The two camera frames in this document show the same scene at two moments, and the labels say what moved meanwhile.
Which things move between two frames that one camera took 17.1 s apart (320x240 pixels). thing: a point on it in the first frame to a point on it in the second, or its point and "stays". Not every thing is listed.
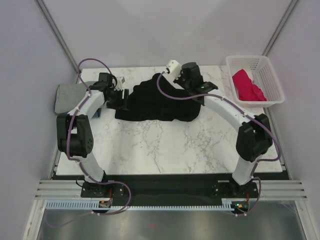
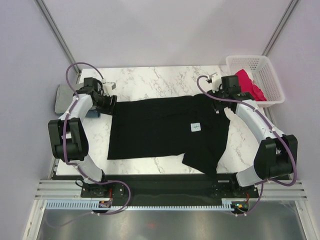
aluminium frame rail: [282, 189] stays
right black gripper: [178, 81] to [217, 106]
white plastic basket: [259, 70] stays
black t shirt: [147, 103] to [194, 126]
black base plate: [169, 190] stays
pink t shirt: [246, 90] stays
